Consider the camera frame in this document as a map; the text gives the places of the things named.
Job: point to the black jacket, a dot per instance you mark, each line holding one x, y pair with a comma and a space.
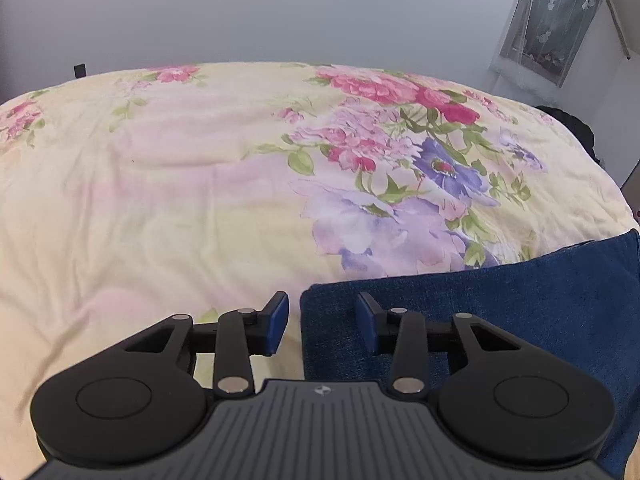
575, 127

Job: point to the floral blanket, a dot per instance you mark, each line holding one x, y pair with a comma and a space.
150, 185

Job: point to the blue denim pants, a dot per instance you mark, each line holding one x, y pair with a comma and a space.
550, 300

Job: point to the thin grey rod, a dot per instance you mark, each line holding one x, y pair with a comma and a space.
616, 20

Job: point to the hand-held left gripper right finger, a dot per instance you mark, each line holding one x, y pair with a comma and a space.
365, 322

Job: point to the black wall socket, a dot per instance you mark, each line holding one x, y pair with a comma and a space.
79, 70

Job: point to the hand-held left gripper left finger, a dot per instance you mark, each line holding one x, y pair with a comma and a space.
277, 322

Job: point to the grey patterned curtain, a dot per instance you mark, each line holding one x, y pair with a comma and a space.
550, 15

